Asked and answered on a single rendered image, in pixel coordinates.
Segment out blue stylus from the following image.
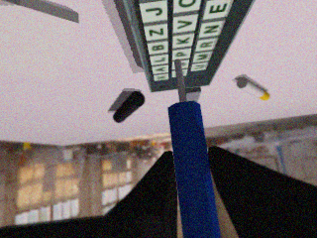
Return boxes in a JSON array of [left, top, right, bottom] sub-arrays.
[[167, 59, 222, 238]]

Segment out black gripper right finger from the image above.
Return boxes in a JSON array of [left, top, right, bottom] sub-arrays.
[[208, 146, 317, 238]]

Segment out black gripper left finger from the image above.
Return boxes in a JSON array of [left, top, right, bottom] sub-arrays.
[[0, 151, 177, 238]]

